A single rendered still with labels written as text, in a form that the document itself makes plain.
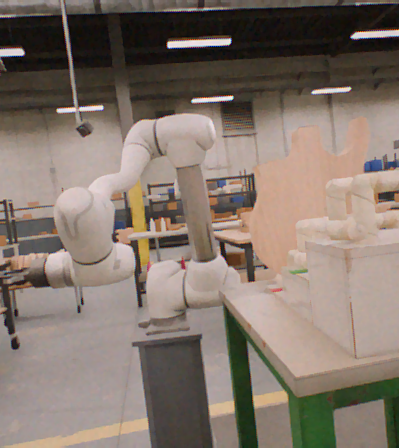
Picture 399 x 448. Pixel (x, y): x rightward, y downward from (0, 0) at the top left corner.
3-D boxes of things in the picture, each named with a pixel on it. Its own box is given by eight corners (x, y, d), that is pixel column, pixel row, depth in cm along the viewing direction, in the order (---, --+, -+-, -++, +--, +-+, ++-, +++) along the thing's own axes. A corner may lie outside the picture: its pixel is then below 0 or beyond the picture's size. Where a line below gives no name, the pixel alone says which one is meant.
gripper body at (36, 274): (47, 290, 80) (6, 296, 79) (57, 282, 88) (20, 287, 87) (42, 259, 80) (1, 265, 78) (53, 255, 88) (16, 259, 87)
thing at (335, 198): (336, 240, 59) (331, 188, 59) (327, 239, 63) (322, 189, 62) (352, 238, 60) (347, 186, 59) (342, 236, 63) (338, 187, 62)
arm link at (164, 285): (156, 306, 151) (151, 259, 150) (195, 305, 147) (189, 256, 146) (143, 319, 135) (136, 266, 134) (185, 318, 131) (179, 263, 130)
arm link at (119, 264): (80, 263, 92) (66, 232, 82) (136, 255, 94) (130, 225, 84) (77, 297, 85) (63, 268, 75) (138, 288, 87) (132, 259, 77)
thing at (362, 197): (363, 245, 51) (357, 184, 51) (351, 243, 54) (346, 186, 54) (382, 242, 52) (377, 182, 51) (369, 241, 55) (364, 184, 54)
